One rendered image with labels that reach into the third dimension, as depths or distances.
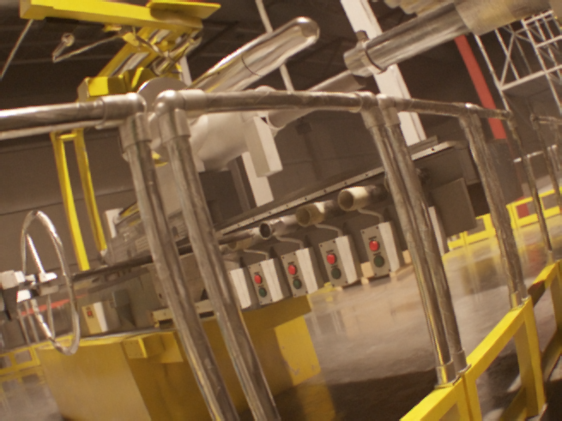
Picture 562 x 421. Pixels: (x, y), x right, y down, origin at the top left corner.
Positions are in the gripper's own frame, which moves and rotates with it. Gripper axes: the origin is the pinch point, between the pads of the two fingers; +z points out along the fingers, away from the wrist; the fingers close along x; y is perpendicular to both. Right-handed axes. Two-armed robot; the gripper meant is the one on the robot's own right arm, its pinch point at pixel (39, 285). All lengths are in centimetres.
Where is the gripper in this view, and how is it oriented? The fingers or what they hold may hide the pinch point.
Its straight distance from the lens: 137.6
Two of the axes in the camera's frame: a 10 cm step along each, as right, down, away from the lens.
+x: 4.9, -6.6, -5.7
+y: 5.8, 7.3, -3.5
